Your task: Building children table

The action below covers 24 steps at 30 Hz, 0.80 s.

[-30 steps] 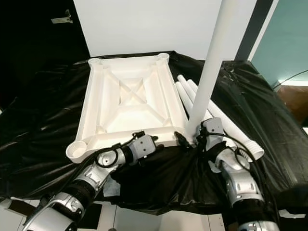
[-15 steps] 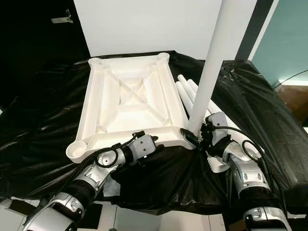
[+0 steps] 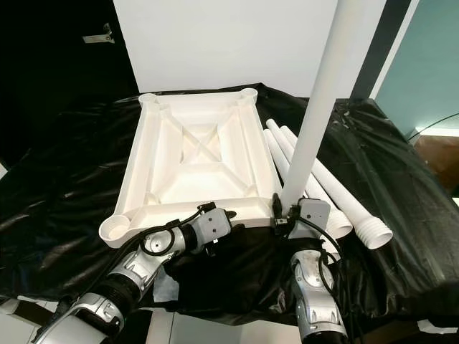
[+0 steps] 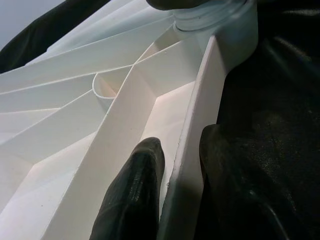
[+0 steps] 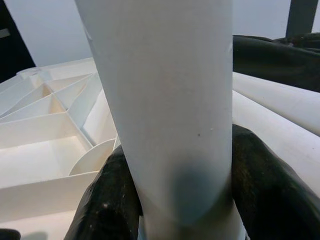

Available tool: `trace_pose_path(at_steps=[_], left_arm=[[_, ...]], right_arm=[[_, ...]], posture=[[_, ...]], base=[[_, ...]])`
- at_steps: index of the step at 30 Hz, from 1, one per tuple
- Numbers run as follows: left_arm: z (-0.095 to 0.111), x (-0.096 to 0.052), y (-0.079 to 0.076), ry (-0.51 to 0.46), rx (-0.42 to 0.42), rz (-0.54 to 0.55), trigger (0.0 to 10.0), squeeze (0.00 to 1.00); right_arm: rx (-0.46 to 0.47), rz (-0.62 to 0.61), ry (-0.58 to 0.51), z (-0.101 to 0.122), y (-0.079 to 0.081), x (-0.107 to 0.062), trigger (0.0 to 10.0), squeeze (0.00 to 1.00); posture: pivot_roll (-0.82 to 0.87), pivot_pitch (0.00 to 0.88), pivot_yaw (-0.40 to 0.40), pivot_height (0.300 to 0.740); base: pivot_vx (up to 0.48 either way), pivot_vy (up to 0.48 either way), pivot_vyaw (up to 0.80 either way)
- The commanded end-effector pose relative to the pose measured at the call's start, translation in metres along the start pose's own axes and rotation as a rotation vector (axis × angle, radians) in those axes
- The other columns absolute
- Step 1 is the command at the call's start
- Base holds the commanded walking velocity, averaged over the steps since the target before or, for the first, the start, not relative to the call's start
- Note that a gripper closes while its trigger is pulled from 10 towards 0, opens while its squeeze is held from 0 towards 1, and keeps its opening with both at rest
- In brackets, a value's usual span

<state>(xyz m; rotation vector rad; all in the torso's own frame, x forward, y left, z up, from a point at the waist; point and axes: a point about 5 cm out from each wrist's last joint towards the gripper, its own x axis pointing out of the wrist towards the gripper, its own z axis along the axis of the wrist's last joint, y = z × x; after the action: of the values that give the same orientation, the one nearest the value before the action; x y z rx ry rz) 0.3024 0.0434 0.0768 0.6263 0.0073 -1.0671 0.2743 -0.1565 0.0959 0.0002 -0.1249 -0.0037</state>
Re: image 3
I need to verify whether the black plastic cover sheet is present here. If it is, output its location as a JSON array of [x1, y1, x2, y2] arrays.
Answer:
[[0, 82, 459, 325]]

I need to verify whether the brown wooden furniture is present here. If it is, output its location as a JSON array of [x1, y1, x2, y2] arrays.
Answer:
[[416, 135, 459, 191]]

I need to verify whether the dark vertical pillar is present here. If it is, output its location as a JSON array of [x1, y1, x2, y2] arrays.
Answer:
[[350, 0, 414, 100]]

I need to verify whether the teal glass panel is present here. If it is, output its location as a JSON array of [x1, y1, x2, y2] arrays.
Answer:
[[377, 0, 459, 137]]

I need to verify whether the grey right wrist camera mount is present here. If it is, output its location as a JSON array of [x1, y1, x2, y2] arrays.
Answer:
[[287, 197, 331, 241]]

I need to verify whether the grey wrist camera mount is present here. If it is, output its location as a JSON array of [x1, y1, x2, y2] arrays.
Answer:
[[287, 197, 331, 241], [190, 204, 235, 248]]

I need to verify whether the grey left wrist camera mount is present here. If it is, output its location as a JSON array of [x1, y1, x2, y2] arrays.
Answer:
[[190, 204, 235, 248]]

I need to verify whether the thin black curved cable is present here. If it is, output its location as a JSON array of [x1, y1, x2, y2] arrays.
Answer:
[[405, 113, 459, 144]]

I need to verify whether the silver door handle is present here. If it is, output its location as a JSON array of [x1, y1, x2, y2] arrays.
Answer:
[[82, 23, 115, 45]]

